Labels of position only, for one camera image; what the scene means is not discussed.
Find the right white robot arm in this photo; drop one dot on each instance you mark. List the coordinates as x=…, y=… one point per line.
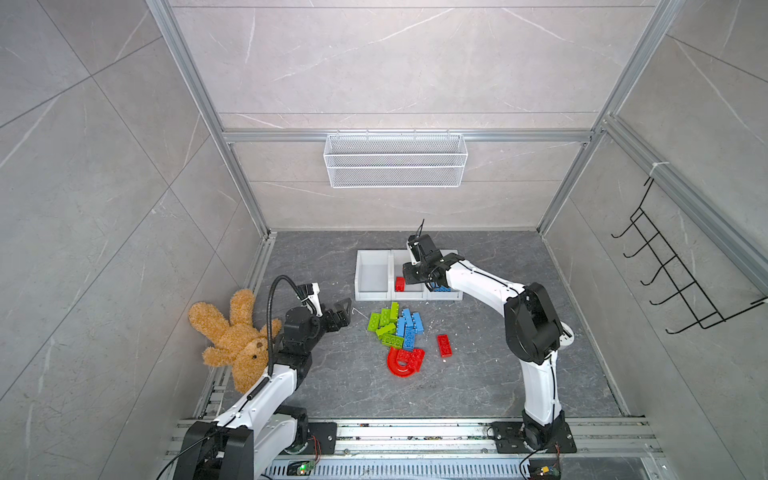
x=533, y=330

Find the red lego brick on arch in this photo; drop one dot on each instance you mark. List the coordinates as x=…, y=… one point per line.
x=413, y=359

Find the white right plastic bin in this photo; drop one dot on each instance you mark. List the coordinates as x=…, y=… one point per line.
x=450, y=293

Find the white middle plastic bin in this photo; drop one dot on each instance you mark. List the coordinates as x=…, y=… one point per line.
x=413, y=292

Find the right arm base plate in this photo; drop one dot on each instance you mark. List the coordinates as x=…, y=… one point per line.
x=518, y=437

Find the green lego brick upper left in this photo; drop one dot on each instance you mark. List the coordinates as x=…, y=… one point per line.
x=375, y=322

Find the black wire hook rack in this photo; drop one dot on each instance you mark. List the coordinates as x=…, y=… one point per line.
x=685, y=285

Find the green lego brick top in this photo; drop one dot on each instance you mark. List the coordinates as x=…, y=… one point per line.
x=394, y=311

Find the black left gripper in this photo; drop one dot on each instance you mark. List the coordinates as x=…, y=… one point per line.
x=343, y=317

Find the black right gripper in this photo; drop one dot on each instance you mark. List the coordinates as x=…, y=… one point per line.
x=407, y=269

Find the green lego brick lower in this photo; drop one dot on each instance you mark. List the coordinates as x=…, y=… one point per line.
x=392, y=341

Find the aluminium front rail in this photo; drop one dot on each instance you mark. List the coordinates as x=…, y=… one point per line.
x=465, y=438

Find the red arch lego piece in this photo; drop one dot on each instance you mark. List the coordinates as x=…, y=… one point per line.
x=397, y=367

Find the white plastic bin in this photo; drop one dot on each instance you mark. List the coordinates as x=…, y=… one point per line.
x=372, y=279
x=413, y=292
x=450, y=293

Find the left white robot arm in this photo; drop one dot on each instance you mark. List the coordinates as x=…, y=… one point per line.
x=268, y=365

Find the brown teddy bear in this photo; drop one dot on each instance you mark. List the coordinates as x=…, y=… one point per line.
x=235, y=342

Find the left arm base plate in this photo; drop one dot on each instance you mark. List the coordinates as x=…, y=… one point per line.
x=315, y=438

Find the long red lego brick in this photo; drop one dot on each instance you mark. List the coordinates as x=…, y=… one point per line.
x=444, y=346

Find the green lego brick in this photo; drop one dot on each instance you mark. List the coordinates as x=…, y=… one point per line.
x=392, y=341
x=375, y=322
x=394, y=311

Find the white wire mesh basket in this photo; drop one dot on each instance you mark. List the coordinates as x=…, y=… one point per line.
x=416, y=160

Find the white left plastic bin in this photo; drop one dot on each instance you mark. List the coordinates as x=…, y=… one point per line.
x=372, y=279

